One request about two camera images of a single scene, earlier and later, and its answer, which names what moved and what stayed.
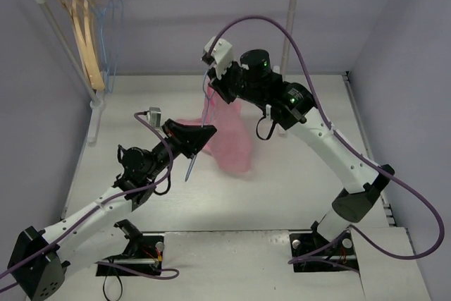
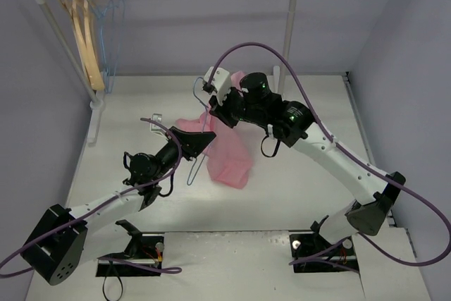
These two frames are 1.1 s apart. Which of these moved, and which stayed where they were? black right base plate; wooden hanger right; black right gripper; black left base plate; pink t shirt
Moved: pink t shirt; black right gripper
Stayed: black right base plate; black left base plate; wooden hanger right
